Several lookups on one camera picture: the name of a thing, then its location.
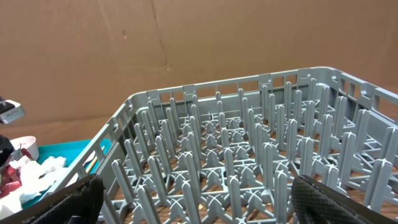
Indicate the white bowl with few peanuts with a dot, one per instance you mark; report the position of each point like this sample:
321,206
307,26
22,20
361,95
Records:
29,143

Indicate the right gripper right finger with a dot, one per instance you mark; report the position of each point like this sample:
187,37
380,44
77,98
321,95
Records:
316,203

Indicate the white plastic fork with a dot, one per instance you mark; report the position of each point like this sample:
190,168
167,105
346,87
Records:
90,158

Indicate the grey dishwasher rack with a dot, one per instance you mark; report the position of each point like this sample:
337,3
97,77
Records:
228,149

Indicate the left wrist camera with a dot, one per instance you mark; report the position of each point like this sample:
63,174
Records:
10,111

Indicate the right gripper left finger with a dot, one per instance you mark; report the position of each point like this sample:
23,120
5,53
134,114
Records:
80,202

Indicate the crumpled white tissue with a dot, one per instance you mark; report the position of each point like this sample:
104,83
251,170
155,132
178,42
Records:
35,178

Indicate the silver red snack wrapper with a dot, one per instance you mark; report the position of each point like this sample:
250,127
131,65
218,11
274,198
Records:
10,171

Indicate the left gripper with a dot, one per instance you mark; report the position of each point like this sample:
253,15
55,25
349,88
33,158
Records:
6,149

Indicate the wooden chopstick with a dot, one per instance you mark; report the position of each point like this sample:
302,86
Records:
90,167

